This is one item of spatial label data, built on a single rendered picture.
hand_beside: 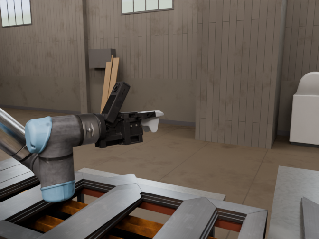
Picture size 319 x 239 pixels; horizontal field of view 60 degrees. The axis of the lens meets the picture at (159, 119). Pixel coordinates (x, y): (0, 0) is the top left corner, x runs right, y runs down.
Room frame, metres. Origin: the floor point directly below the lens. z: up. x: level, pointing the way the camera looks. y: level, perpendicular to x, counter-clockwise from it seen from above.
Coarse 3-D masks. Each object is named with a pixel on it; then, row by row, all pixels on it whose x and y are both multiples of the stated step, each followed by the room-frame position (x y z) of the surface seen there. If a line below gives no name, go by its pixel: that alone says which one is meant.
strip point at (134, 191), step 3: (126, 189) 1.56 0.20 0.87; (129, 189) 1.56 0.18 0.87; (132, 189) 1.56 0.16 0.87; (135, 189) 1.56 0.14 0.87; (123, 192) 1.52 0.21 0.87; (126, 192) 1.52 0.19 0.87; (129, 192) 1.52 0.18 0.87; (132, 192) 1.52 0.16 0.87; (135, 192) 1.52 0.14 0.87; (138, 192) 1.52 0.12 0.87; (135, 195) 1.48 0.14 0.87; (138, 195) 1.48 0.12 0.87
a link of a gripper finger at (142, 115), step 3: (153, 111) 0.74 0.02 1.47; (129, 114) 0.70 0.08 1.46; (132, 114) 0.70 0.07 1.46; (135, 114) 0.69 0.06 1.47; (138, 114) 0.70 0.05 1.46; (141, 114) 0.70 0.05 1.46; (144, 114) 0.70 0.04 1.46; (147, 114) 0.72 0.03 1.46; (150, 114) 0.72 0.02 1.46; (153, 114) 0.74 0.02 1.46; (132, 117) 0.70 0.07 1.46; (135, 117) 0.69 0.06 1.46; (138, 117) 0.70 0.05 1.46; (141, 117) 0.70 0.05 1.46; (144, 117) 0.70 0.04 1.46; (147, 117) 0.71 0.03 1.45; (150, 117) 0.73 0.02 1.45
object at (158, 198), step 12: (24, 180) 1.71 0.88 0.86; (36, 180) 1.77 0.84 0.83; (84, 180) 1.72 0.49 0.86; (0, 192) 1.56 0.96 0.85; (12, 192) 1.61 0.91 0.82; (108, 192) 1.52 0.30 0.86; (144, 192) 1.52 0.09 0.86; (36, 204) 1.39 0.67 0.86; (48, 204) 1.44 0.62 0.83; (132, 204) 1.42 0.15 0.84; (168, 204) 1.44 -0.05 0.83; (180, 204) 1.42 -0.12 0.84; (12, 216) 1.26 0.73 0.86; (24, 216) 1.31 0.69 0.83; (72, 216) 1.25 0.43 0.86; (120, 216) 1.31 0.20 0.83; (216, 216) 1.31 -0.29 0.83; (228, 216) 1.30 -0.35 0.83; (240, 216) 1.28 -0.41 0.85; (108, 228) 1.20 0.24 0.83; (264, 228) 1.15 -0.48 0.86
